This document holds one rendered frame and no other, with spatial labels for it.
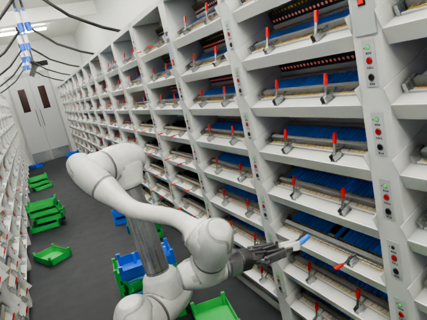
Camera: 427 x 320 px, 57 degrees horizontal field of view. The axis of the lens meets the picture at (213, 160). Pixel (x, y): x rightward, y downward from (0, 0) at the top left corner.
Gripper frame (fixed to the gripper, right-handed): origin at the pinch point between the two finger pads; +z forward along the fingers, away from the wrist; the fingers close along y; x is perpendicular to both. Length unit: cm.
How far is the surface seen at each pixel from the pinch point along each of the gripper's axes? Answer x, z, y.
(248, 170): -16, 17, 58
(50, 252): 76, -83, 264
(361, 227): -9.3, 14.6, -19.1
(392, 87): -53, 10, -36
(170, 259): 32, -20, 85
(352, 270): 8.7, 16.5, -12.6
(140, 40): -96, 1, 174
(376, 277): 7.6, 17.7, -22.0
